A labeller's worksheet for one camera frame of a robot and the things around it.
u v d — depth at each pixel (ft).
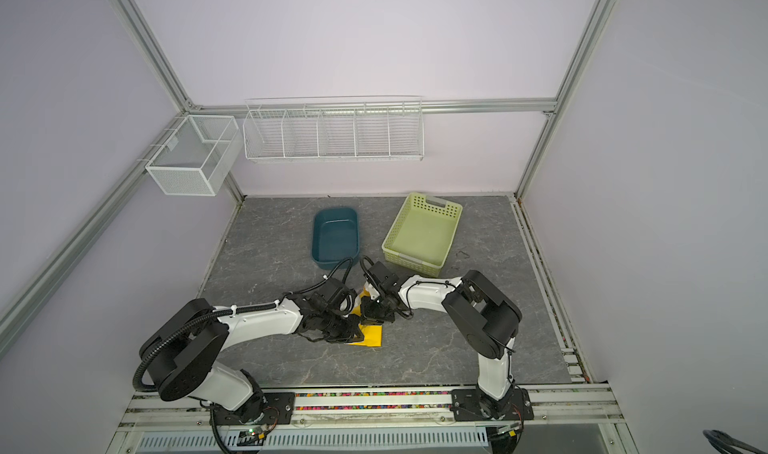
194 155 3.29
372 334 2.78
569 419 2.41
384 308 2.51
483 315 1.61
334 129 3.28
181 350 1.44
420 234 3.54
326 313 2.38
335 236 3.58
